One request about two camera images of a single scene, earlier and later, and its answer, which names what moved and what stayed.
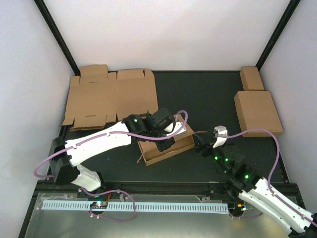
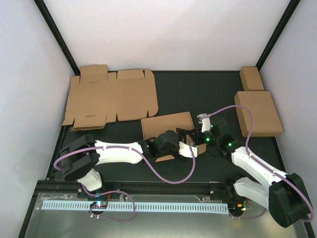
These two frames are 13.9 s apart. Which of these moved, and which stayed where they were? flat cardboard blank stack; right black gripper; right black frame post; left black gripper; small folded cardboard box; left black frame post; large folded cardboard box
Moved: left black gripper; right black gripper
Stayed: flat cardboard blank stack; left black frame post; large folded cardboard box; small folded cardboard box; right black frame post
